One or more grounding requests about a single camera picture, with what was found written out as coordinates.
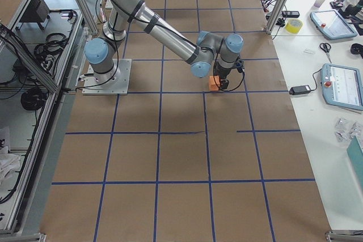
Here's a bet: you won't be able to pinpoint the yellow tape roll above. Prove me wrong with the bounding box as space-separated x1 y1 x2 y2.
285 18 303 34

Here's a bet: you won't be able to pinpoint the black scissors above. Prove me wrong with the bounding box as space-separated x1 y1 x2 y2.
319 43 332 63

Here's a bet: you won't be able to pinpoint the orange foam block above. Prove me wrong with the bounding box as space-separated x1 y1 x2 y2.
208 75 221 92

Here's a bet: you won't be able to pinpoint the upper blue teach pendant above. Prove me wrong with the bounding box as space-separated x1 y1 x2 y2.
310 10 357 40

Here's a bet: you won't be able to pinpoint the black power adapter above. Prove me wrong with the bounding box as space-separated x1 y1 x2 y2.
289 84 312 95

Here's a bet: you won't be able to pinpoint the blue teach pendant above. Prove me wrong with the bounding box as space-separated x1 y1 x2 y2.
320 63 362 111
310 10 357 40

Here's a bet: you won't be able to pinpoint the lower blue teach pendant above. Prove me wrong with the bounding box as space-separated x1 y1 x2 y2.
320 63 362 111

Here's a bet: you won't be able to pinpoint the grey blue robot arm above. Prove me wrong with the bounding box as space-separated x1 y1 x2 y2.
85 0 244 92

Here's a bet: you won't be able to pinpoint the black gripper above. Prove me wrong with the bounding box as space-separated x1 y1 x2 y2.
213 60 243 91

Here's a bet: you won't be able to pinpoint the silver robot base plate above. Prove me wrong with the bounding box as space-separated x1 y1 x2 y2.
82 58 132 95

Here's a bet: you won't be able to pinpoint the teal box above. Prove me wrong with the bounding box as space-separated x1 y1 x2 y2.
347 136 363 186

